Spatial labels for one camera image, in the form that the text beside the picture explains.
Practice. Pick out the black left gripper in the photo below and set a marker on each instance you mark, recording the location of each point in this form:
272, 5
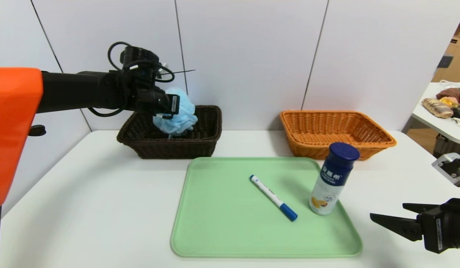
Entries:
174, 104

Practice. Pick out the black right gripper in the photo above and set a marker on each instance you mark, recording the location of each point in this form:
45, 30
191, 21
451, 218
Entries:
438, 229

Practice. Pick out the light blue bath loofah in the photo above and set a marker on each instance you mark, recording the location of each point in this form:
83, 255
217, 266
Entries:
183, 119

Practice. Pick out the white yogurt bottle blue cap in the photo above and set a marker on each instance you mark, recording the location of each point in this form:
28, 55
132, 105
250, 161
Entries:
328, 186

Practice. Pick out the white marker with blue cap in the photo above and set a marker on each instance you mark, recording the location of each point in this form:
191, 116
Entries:
269, 193

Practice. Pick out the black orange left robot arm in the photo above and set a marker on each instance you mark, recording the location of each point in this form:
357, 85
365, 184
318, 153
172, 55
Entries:
73, 91

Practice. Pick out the dark brown wicker basket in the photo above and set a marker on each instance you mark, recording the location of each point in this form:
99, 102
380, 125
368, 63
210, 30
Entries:
170, 147

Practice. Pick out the dark basket under background table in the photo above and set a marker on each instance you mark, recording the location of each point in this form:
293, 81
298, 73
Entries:
447, 145

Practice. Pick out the yellow food item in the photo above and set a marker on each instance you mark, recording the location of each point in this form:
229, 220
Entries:
447, 101

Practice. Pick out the orange wicker basket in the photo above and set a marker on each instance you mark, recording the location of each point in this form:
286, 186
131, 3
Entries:
311, 147

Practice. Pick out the dark brown food item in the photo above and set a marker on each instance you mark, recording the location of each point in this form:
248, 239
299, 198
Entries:
448, 93

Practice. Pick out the striped brown bread loaf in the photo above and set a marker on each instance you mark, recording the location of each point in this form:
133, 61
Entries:
436, 108

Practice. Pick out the light green plastic tray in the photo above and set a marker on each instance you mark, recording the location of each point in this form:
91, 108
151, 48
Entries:
233, 223

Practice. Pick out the wooden shelf unit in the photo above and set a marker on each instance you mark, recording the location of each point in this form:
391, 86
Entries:
456, 63

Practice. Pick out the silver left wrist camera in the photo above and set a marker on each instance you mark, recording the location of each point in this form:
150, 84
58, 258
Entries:
163, 71

